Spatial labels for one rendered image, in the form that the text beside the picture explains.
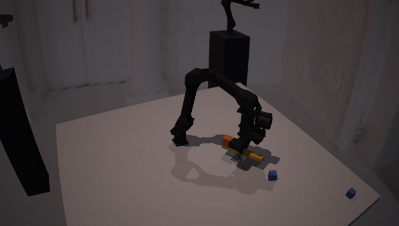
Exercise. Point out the orange long bar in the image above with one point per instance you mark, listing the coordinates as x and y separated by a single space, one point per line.
247 153

